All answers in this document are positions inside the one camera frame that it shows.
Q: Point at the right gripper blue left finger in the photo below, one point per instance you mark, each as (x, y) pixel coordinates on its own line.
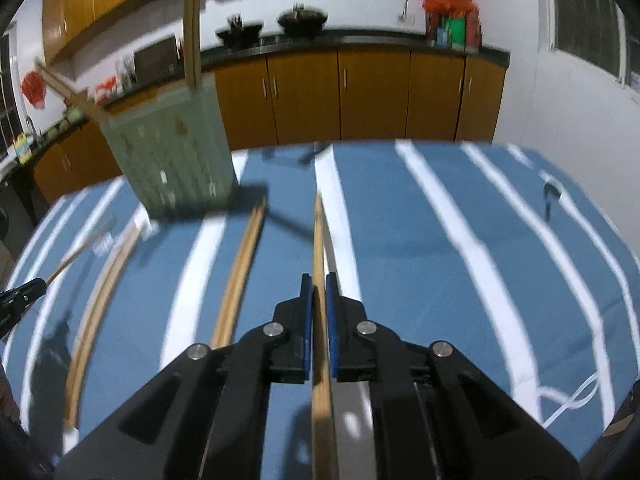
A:
(204, 415)

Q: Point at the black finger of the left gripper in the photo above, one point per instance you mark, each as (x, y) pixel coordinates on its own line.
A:
(15, 302)

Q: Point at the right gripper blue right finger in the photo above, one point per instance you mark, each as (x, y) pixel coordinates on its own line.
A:
(435, 414)

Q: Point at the yellow detergent bottle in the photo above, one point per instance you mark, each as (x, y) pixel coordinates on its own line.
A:
(23, 148)

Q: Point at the left window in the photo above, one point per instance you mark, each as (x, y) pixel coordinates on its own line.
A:
(10, 122)

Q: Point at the window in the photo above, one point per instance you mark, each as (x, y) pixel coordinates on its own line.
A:
(597, 32)
(10, 122)

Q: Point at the green perforated utensil holder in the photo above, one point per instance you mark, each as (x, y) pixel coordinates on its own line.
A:
(174, 152)

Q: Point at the dark cutting board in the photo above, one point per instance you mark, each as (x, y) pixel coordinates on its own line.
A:
(156, 61)

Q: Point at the lower wooden cabinets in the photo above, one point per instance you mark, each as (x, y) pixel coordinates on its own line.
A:
(347, 94)

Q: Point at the black wok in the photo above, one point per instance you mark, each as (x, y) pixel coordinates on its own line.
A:
(239, 34)

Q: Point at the black countertop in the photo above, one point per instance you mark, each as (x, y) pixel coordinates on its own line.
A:
(277, 44)

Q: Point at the black lidded pot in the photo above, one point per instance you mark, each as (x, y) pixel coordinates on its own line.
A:
(302, 21)

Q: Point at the right window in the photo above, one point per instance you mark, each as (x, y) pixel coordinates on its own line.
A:
(597, 32)

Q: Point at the red plastic bag on wall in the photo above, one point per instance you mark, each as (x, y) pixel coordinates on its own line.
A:
(34, 89)

